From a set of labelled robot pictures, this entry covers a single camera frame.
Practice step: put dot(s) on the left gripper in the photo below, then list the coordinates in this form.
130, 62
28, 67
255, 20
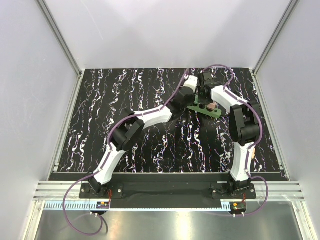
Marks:
191, 100

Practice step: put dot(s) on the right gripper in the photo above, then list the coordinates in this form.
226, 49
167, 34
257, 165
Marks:
200, 101

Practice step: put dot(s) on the pink charger plug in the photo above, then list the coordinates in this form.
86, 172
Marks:
212, 105

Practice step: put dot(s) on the green power strip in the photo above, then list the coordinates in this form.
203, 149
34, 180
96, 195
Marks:
202, 109

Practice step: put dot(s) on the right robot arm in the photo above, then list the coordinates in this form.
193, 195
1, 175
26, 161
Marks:
245, 129

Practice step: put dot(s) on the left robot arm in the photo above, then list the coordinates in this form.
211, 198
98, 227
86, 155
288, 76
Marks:
125, 133

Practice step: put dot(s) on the marble pattern mat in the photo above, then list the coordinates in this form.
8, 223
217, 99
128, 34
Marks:
193, 143

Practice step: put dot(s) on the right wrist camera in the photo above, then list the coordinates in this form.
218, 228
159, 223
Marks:
205, 79

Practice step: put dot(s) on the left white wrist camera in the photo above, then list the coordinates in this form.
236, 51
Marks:
191, 82

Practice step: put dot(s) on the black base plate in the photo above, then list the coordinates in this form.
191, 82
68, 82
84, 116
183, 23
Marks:
165, 184

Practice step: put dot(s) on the aluminium frame rail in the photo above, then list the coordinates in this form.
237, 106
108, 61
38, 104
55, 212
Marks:
162, 196

